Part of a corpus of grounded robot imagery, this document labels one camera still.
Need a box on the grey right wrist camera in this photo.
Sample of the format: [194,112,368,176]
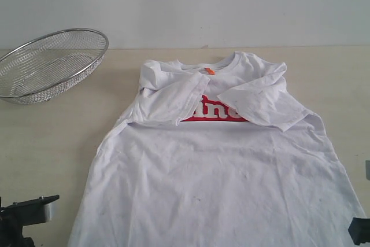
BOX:
[365,160,370,180]

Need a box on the orange paper tag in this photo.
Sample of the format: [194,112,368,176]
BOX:
[204,67,215,75]

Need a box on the white t-shirt red Chinese logo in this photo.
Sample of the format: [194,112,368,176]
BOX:
[68,51,365,246]

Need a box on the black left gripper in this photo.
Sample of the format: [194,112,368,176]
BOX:
[1,218,35,247]

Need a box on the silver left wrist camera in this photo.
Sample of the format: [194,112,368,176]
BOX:
[1,194,60,227]

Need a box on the metal wire mesh basket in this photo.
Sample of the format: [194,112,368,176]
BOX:
[1,28,109,105]

